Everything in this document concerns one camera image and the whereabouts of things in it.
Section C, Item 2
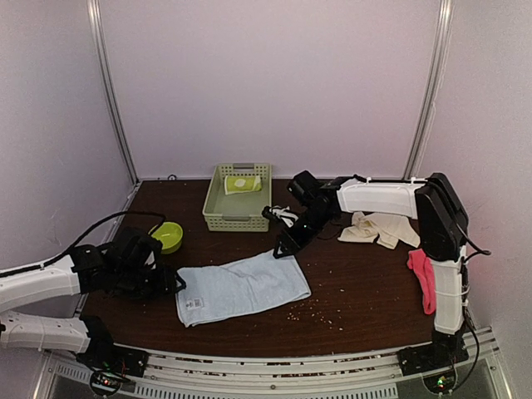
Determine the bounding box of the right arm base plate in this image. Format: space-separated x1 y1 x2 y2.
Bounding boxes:
397 342 469 376

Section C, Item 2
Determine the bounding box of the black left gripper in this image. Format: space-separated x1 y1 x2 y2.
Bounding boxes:
114 262 185 302

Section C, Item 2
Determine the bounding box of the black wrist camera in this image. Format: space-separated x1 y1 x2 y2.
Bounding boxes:
106 227 162 270
287 170 323 207

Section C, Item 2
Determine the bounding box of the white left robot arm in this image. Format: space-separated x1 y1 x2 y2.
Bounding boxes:
1 245 186 369

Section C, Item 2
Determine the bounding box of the pale green plastic basket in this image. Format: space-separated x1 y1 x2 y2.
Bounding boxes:
202 163 273 233

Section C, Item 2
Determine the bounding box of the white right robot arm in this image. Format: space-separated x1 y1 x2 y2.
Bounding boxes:
262 170 470 367

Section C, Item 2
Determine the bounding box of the aluminium frame post left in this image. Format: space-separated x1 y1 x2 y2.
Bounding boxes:
86 0 140 185

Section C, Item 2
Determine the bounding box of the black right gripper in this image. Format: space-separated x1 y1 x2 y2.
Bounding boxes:
274 205 334 258

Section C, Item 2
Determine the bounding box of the lime green bowl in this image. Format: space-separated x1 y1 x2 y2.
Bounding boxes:
150 222 184 255

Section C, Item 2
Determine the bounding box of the aluminium frame post right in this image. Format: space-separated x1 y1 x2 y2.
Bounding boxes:
403 0 454 180

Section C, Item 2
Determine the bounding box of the cream white towel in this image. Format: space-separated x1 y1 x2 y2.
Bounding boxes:
337 212 421 249

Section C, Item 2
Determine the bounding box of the aluminium frame post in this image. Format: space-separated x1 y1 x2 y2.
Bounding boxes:
403 0 454 180
86 0 140 185

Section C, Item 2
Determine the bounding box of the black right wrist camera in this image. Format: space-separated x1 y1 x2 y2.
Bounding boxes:
287 170 323 207

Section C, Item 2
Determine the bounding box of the light blue towel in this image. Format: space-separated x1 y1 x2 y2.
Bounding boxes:
175 251 312 328

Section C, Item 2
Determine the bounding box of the pink towel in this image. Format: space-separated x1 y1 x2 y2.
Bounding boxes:
406 249 436 315

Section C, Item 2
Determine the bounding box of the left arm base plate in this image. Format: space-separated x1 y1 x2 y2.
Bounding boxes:
76 346 149 377

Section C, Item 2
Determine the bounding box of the green patterned towel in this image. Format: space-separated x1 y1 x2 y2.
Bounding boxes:
224 175 262 195

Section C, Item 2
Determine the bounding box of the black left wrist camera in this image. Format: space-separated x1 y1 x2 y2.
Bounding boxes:
106 227 162 270

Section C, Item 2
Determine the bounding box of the aluminium front rail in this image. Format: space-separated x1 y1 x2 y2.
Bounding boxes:
32 326 512 399

